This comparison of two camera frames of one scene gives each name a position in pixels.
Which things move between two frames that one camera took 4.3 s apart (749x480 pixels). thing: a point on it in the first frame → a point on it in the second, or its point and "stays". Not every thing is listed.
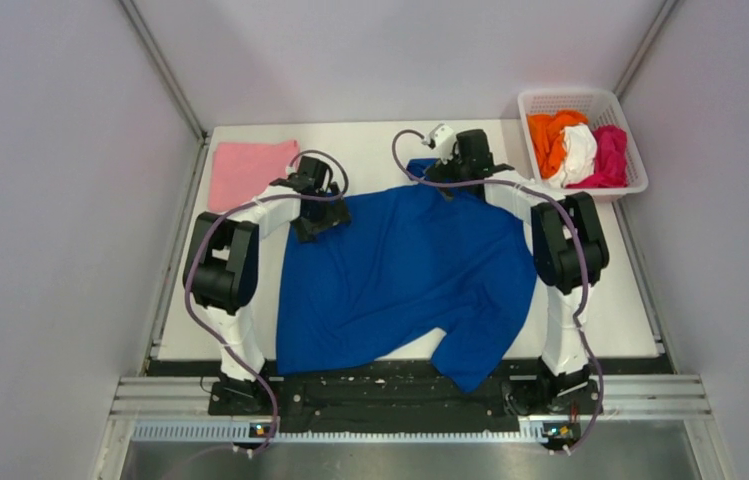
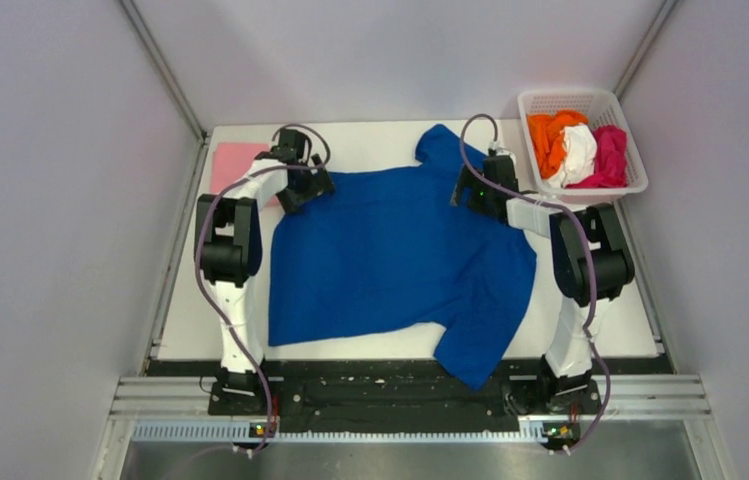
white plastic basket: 579,142 stays
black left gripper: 335,214 → 318,184
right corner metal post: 654,31 stays
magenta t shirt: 611,159 stays
